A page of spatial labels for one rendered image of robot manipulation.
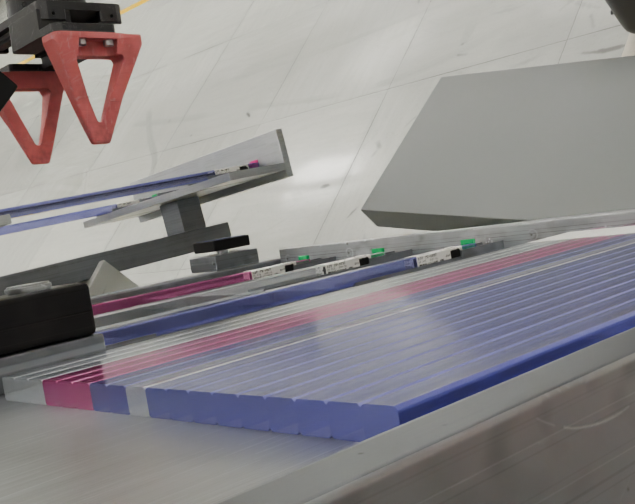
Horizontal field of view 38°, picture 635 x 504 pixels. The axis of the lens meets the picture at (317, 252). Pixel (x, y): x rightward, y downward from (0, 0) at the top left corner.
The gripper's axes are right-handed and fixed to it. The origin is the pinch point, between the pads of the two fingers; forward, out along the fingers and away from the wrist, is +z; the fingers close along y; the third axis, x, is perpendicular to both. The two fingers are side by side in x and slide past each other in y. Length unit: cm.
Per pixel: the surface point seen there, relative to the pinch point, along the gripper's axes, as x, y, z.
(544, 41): 169, -69, -29
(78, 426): -17.4, 30.9, 14.8
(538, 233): 34.7, 15.7, 12.1
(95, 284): 22.5, -41.4, 12.0
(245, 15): 216, -241, -83
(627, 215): 34.8, 24.2, 11.5
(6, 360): -14.7, 18.7, 13.0
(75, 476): -20.9, 37.5, 14.9
